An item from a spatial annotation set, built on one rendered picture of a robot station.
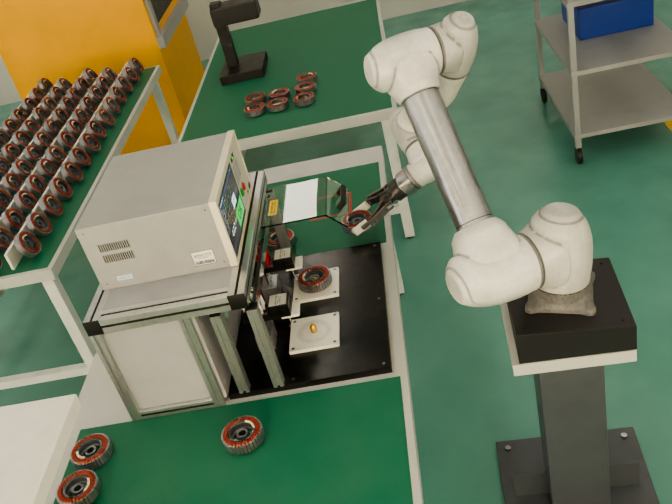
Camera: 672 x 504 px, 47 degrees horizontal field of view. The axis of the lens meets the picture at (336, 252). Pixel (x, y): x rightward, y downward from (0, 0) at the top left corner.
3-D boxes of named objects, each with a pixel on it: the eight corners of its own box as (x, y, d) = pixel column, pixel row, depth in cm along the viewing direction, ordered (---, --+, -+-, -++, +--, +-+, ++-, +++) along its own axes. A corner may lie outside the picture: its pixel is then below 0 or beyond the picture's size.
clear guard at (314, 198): (347, 188, 255) (343, 173, 251) (348, 227, 235) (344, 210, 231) (251, 208, 258) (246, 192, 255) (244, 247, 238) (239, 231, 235)
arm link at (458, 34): (459, 43, 224) (416, 56, 221) (470, -6, 208) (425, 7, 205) (480, 76, 218) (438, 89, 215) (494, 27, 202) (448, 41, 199)
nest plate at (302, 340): (339, 314, 239) (338, 311, 239) (339, 346, 227) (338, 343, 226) (292, 322, 241) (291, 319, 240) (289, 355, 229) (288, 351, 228)
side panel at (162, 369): (227, 398, 223) (190, 311, 205) (225, 405, 220) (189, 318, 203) (134, 413, 226) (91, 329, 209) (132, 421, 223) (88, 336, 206)
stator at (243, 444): (240, 462, 200) (236, 453, 198) (216, 443, 208) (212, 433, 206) (273, 436, 206) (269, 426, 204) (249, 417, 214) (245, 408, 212)
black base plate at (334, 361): (381, 246, 269) (380, 241, 268) (392, 372, 216) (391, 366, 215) (250, 271, 275) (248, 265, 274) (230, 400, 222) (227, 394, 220)
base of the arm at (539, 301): (594, 266, 221) (595, 249, 217) (596, 316, 203) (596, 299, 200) (528, 264, 226) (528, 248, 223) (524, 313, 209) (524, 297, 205)
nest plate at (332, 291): (339, 269, 259) (338, 266, 259) (339, 296, 247) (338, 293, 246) (295, 277, 261) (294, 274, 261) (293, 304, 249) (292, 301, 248)
